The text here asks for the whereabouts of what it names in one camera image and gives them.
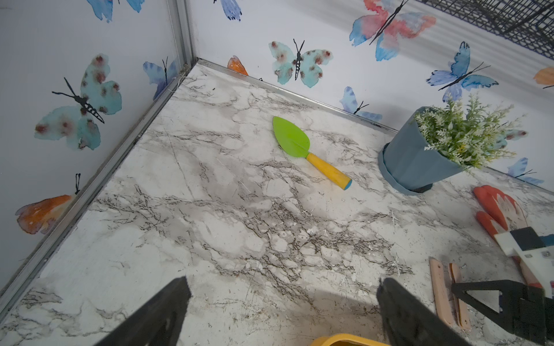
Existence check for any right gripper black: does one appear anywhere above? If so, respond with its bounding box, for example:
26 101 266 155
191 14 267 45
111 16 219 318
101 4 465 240
452 280 553 345

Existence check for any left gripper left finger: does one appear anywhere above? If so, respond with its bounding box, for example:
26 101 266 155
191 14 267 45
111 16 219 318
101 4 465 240
96 276 192 346

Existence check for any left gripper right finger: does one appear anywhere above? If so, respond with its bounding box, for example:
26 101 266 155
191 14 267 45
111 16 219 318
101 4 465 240
377 278 470 346

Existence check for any pink folding fruit knife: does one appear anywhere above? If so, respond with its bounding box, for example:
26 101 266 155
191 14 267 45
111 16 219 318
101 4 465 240
429 257 454 327

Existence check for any yellow storage box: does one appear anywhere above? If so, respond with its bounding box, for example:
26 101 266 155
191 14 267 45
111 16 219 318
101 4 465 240
310 334 388 346

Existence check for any red white garden glove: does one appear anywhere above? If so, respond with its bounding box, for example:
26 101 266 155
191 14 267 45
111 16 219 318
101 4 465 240
473 185 541 288

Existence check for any potted green plant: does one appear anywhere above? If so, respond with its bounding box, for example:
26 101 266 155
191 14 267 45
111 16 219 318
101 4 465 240
378 95 528 195

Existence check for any green yellow toy trowel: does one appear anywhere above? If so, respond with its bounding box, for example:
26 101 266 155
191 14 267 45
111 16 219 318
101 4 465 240
272 116 352 190

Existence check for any black wire wall basket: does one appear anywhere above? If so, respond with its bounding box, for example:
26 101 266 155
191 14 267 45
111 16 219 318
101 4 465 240
421 0 553 60

